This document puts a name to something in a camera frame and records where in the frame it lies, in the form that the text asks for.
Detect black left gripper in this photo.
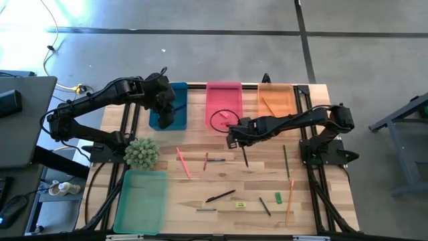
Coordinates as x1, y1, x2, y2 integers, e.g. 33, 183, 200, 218
151, 74, 177, 130

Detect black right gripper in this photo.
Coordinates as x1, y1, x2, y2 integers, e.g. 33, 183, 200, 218
227, 117, 260, 150

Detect yellow pencil pink eraser cap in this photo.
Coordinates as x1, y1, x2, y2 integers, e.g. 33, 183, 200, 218
261, 96, 278, 118

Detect green pencil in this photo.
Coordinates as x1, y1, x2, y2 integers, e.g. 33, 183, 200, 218
282, 144, 291, 181

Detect black pen with print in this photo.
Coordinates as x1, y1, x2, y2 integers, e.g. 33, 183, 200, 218
205, 189, 237, 204

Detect green crayon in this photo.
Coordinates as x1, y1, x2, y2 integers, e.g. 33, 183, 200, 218
258, 196, 272, 217

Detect blue plastic bin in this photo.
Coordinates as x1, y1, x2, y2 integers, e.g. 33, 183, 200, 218
148, 82, 189, 131

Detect pink crayon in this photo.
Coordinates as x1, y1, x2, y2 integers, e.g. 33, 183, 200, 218
176, 146, 192, 179

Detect translucent pink plastic bin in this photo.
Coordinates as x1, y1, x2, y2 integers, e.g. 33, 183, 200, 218
205, 81, 244, 132

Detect translucent orange plastic bin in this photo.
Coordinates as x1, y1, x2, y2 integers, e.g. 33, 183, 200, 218
257, 82, 298, 132

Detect orange pencil orange eraser cap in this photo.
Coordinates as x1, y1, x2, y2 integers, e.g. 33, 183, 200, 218
285, 179, 296, 227

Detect translucent teal plastic bin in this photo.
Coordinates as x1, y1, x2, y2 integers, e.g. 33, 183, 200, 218
112, 169, 170, 235

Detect black desk crossbar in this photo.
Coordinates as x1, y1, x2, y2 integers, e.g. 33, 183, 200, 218
31, 145, 91, 180

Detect grey desk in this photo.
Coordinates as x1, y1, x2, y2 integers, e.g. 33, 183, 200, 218
0, 76, 58, 170

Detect black speaker box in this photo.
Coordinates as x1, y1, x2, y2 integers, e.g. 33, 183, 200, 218
0, 89, 23, 118

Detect grey metal stand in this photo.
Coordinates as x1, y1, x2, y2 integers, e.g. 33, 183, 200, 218
368, 92, 428, 198

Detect black computer mouse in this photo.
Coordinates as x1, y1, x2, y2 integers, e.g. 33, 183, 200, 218
0, 195, 29, 230

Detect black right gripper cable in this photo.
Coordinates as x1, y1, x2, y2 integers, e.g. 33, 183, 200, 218
209, 109, 242, 134

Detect black aluminium table frame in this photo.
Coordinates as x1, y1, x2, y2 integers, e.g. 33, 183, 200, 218
80, 82, 360, 235

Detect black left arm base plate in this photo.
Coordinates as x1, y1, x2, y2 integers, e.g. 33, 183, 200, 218
82, 142, 133, 165

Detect yellow extension cable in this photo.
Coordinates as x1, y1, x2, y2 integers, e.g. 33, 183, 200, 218
39, 0, 88, 95

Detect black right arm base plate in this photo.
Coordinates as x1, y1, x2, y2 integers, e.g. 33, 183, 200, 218
299, 138, 348, 167

